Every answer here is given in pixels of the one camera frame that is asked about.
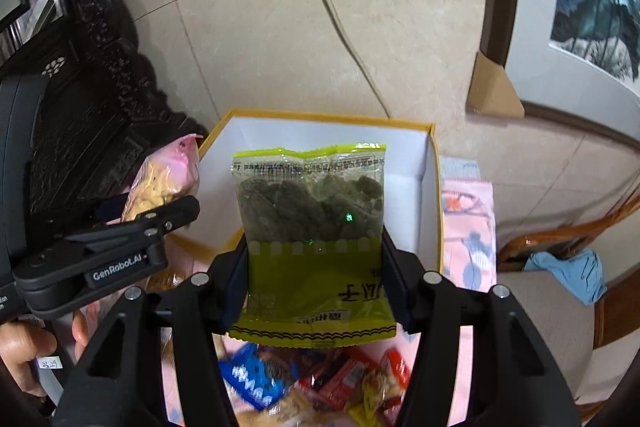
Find blue cloth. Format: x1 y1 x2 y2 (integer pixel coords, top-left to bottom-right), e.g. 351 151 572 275
522 249 608 306

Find orange snack packet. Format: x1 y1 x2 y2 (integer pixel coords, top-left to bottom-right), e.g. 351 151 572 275
149 268 197 297

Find wooden chair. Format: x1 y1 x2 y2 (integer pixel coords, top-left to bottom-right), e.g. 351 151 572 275
492 202 640 410

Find green snack packet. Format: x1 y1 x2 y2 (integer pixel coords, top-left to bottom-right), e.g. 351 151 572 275
227 143 401 350

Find pink snack bag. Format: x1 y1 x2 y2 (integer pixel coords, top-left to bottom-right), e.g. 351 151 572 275
122 133 202 224

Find yellow cardboard box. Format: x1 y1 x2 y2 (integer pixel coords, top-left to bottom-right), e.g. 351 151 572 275
197 108 446 283

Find person's left hand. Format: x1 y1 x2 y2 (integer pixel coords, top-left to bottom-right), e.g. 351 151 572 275
0 309 93 400

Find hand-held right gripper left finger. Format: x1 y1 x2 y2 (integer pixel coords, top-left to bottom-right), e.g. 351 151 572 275
52 237 251 427

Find blue snack packet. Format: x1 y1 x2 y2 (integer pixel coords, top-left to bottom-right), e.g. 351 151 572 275
219 342 302 412

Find framed landscape painting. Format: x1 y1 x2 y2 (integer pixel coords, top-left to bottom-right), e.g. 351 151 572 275
467 0 640 150

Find pile of mixed snack packets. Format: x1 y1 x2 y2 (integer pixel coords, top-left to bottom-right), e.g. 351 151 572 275
165 332 416 427

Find pink printed cloth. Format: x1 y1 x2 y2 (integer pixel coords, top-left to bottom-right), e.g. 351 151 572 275
75 159 499 427

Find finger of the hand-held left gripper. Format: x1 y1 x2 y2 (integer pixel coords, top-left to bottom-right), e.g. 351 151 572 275
89 193 136 229
12 196 201 320

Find dark carved wooden furniture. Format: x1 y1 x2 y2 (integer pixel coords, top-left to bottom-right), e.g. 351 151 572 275
0 0 211 255

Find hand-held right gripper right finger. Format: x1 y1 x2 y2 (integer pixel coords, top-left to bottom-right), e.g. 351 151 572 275
381 237 583 427

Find cardboard corner protector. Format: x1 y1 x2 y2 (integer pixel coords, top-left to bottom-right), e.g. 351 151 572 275
466 51 526 118

